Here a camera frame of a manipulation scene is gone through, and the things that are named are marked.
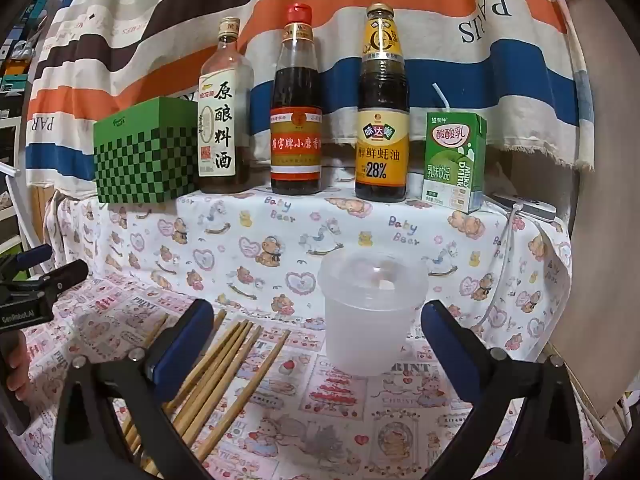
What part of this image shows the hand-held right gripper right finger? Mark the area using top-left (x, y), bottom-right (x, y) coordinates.
top-left (421, 300), bottom-right (591, 480)

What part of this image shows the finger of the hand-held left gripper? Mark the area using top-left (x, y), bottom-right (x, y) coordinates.
top-left (15, 244), bottom-right (53, 268)
top-left (44, 260), bottom-right (90, 293)

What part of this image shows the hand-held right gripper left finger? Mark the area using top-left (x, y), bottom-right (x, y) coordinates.
top-left (52, 300), bottom-right (216, 480)

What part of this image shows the bundle of wooden chopsticks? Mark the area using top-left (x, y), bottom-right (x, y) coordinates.
top-left (120, 310), bottom-right (292, 476)

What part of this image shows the translucent plastic cup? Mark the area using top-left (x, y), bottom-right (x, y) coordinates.
top-left (318, 251), bottom-right (430, 376)

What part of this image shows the person's left hand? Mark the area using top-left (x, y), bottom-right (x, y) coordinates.
top-left (2, 332), bottom-right (30, 392)

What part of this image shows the pink printed cloth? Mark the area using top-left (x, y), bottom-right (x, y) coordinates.
top-left (20, 270), bottom-right (601, 480)

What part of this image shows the white bear printed cloth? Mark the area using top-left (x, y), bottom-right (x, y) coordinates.
top-left (42, 167), bottom-right (573, 341)

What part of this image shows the green checkered box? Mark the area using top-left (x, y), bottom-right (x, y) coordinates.
top-left (93, 97), bottom-right (201, 205)

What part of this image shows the white power bank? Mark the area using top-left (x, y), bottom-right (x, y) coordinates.
top-left (487, 195), bottom-right (557, 222)

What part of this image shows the green milk drink carton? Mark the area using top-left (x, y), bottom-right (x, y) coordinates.
top-left (421, 111), bottom-right (488, 214)

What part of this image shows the yellow label oyster sauce bottle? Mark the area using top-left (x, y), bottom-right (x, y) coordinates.
top-left (354, 3), bottom-right (411, 204)

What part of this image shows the shelf with boxes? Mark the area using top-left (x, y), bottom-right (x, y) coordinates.
top-left (0, 0), bottom-right (56, 261)

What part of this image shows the wooden board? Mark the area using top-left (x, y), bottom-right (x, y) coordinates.
top-left (550, 0), bottom-right (640, 421)

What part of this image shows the clear cooking wine bottle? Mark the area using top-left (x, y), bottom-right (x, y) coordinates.
top-left (198, 17), bottom-right (256, 194)

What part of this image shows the red cap sesame oil bottle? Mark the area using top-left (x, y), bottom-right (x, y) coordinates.
top-left (270, 3), bottom-right (323, 196)

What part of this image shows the white drinking straw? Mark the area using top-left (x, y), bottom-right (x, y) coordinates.
top-left (432, 81), bottom-right (453, 113)

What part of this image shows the striped cloth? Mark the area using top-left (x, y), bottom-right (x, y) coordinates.
top-left (25, 0), bottom-right (596, 191)

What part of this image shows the white cable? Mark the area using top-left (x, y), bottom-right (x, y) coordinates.
top-left (470, 202), bottom-right (523, 336)

